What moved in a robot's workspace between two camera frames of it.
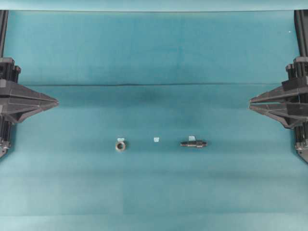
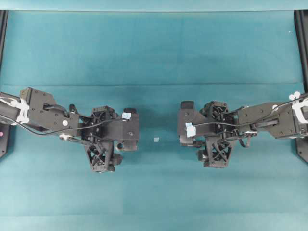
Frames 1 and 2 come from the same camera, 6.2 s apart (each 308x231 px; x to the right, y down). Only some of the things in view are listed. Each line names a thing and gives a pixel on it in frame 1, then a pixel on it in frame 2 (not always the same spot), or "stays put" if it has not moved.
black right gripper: (288, 104) -> (218, 147)
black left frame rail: (4, 17) stays put
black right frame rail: (301, 21) stays put
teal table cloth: (154, 130) stays put
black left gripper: (12, 93) -> (97, 131)
